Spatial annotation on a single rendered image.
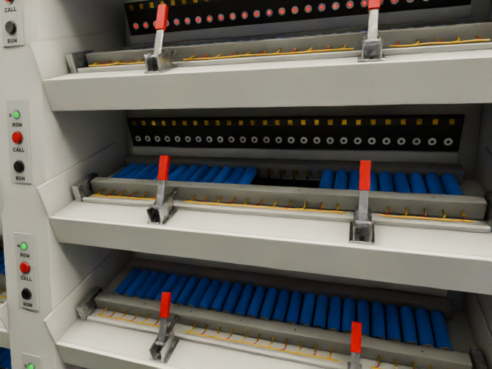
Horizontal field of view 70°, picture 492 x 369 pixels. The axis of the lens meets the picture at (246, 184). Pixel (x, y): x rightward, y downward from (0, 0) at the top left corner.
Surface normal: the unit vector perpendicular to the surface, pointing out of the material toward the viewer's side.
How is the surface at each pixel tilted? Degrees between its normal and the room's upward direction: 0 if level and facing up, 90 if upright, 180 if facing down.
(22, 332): 90
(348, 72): 111
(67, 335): 21
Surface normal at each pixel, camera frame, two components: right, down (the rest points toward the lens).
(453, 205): -0.29, 0.45
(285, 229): -0.09, -0.89
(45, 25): 0.95, 0.05
